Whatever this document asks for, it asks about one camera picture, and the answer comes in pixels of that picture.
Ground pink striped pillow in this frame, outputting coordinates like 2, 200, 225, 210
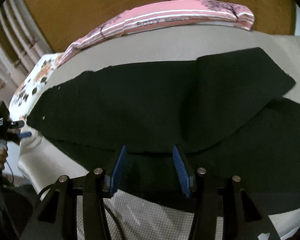
58, 0, 255, 66

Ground person's left hand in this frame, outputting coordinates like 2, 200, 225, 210
0, 146, 8, 171

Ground black denim pants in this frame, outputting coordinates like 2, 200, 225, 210
27, 48, 300, 215

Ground floral white bedsheet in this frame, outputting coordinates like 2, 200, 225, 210
8, 53, 63, 121

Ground beige textured bed mat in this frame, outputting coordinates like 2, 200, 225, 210
18, 25, 300, 239

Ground black cable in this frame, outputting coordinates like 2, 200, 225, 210
5, 160, 16, 186

